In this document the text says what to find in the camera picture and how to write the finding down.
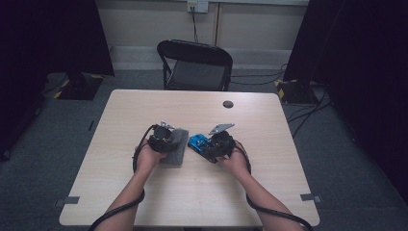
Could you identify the grey fluffy cloth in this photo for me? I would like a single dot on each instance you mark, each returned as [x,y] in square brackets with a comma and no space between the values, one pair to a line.
[178,152]

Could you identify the beige wall conduit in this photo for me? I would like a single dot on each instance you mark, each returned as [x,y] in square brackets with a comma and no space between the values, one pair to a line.
[218,22]

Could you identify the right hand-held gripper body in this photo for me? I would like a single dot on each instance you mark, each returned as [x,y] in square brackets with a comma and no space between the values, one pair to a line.
[223,142]

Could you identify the black and blue toy car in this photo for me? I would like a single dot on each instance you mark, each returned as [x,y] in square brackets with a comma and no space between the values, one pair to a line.
[197,141]

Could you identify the grey tape strip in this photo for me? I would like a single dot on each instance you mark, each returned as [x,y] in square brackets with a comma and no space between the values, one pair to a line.
[69,200]
[309,197]

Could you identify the black folding chair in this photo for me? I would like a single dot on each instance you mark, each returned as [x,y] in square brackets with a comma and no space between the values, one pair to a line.
[195,75]

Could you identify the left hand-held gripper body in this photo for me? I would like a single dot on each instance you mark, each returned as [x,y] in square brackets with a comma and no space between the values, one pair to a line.
[160,139]

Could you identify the white wall outlet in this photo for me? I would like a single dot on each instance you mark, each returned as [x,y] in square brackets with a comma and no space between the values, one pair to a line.
[202,5]

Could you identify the black stand base yellow tape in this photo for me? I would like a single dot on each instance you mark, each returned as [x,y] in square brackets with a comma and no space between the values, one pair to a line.
[295,93]
[80,89]

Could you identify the black curtain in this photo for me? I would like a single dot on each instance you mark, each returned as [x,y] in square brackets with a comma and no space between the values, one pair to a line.
[48,32]
[369,64]

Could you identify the person's right hand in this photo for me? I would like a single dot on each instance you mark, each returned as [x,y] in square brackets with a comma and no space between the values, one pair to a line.
[237,162]

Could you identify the person's left hand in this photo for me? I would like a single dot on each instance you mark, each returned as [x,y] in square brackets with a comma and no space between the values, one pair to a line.
[147,159]

